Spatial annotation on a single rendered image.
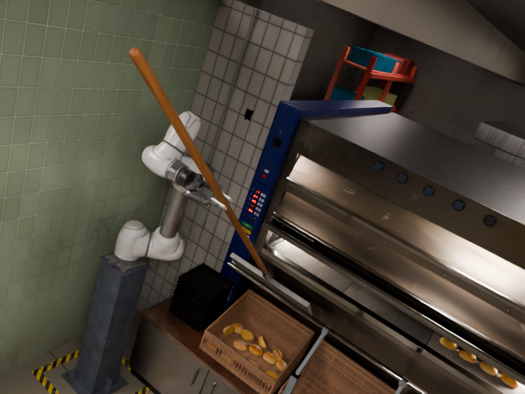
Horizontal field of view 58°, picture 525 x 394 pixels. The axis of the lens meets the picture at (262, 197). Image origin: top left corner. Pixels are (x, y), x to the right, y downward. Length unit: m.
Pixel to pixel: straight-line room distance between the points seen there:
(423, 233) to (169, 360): 1.82
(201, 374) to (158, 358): 0.37
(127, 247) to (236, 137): 1.02
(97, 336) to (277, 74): 2.01
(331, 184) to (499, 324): 1.19
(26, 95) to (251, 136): 1.37
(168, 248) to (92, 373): 1.06
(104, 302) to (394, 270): 1.77
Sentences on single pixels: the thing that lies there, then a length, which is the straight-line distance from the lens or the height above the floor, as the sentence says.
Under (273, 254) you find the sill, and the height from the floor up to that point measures 1.18.
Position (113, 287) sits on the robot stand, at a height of 0.88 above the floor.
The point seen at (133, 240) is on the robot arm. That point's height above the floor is 1.20.
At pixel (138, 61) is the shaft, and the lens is 1.20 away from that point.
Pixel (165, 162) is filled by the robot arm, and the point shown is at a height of 1.99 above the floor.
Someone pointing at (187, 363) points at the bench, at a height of 0.47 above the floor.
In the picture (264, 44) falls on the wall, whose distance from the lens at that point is 3.12.
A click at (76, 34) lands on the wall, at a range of 2.65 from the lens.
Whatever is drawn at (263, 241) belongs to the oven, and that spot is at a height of 1.22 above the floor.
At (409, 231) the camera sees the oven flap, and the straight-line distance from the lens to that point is 2.82.
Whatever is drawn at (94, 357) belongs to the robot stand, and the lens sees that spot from 3.42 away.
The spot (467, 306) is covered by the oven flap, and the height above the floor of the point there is 1.55.
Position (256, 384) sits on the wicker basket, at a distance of 3.08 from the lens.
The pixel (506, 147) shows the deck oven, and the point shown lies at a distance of 5.34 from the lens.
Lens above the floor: 2.70
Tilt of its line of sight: 22 degrees down
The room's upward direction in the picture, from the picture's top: 20 degrees clockwise
